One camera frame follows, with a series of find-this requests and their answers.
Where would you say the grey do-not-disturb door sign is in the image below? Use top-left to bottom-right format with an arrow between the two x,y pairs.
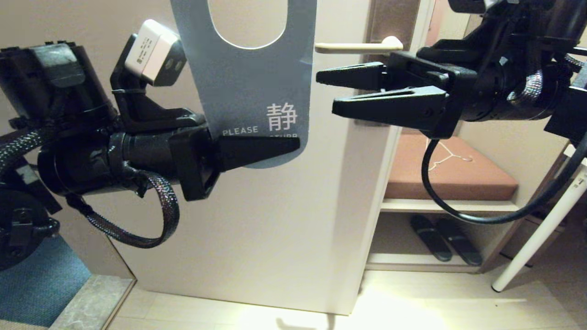
170,0 -> 318,169

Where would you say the beige room door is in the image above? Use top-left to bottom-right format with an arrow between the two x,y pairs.
0,0 -> 399,316

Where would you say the grey marble door threshold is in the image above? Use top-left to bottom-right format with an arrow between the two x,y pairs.
50,275 -> 137,330

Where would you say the brown leather bench cushion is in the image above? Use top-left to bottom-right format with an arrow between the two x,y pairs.
384,133 -> 519,201

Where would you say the beige wooden bench shelf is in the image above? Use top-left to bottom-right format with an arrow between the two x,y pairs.
365,133 -> 569,275

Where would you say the white table top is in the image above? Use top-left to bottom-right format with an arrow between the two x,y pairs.
563,143 -> 587,168

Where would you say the black slipper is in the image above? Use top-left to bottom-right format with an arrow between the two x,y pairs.
410,214 -> 453,263
435,218 -> 483,267

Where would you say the white table leg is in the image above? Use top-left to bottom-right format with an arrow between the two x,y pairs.
492,165 -> 587,293

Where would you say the blue patterned hallway carpet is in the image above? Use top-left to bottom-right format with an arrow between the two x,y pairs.
0,234 -> 92,328

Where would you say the beige door lever handle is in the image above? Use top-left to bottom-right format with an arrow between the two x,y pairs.
315,36 -> 404,55

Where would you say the braided purple right cable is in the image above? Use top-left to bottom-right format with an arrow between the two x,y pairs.
507,55 -> 587,108

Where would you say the braided black left cable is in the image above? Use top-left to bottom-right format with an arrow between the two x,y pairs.
0,126 -> 180,249

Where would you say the white wire clothes hanger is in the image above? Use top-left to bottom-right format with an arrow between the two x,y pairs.
429,140 -> 474,172

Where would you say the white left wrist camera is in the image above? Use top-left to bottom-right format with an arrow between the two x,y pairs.
125,19 -> 187,87

